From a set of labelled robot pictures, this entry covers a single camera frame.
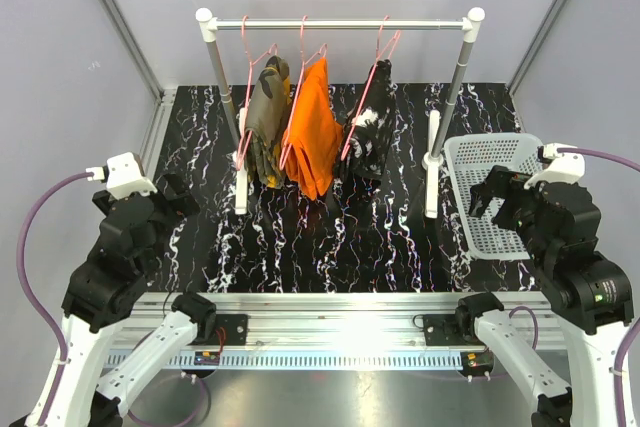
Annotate black and white trousers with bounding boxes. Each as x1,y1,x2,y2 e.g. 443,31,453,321
333,59,397,180

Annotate pink wire hanger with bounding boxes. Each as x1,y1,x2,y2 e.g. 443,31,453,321
236,15,278,171
340,15,401,161
279,15,327,171

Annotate orange trousers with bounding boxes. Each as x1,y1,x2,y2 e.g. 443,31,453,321
282,58,343,200

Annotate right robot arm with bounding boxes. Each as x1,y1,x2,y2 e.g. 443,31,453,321
453,166,639,426

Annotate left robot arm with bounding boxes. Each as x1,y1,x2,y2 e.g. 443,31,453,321
13,168,217,426

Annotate white plastic basket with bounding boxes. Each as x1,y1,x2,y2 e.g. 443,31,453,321
443,132,557,262

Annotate white and silver clothes rack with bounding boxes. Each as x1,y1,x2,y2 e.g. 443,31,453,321
195,7,486,219

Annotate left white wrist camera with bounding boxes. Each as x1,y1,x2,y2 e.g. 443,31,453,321
85,152,157,200

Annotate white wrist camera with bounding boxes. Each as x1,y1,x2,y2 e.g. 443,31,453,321
85,152,157,200
530,143,586,185

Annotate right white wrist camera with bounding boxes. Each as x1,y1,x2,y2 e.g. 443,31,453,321
530,143,586,185

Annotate aluminium mounting rail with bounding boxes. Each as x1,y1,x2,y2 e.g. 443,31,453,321
105,291,565,370

